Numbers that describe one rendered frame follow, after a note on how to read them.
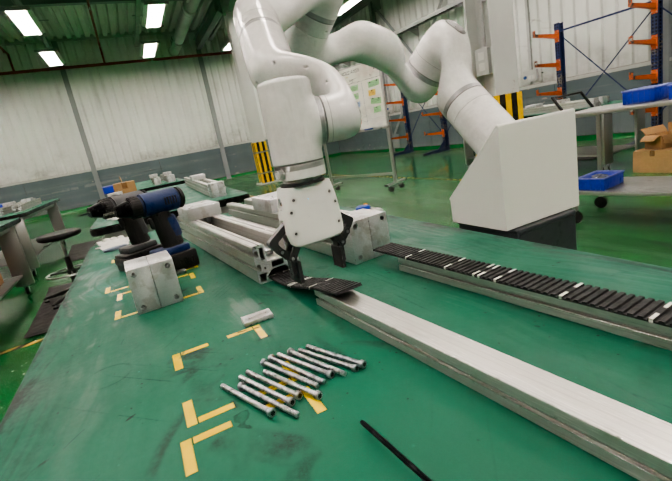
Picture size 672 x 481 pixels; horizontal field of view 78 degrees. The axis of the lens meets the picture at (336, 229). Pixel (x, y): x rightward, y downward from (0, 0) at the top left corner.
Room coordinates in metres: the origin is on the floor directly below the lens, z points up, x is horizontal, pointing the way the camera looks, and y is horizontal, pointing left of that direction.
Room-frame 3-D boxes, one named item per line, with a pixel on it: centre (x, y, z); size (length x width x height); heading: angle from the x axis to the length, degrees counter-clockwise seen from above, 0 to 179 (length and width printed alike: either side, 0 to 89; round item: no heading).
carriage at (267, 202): (1.31, 0.17, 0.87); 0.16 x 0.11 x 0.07; 29
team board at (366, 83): (6.93, -0.56, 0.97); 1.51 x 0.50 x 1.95; 44
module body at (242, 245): (1.22, 0.33, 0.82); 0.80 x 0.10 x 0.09; 29
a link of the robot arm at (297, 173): (0.70, 0.04, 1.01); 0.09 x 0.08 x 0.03; 119
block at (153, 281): (0.87, 0.39, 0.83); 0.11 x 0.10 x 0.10; 116
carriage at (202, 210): (1.44, 0.45, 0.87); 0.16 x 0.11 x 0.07; 29
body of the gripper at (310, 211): (0.70, 0.04, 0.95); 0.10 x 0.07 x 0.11; 119
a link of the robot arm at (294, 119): (0.70, 0.04, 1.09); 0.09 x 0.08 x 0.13; 100
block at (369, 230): (0.93, -0.06, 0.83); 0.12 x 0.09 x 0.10; 119
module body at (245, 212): (1.31, 0.17, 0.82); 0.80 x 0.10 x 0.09; 29
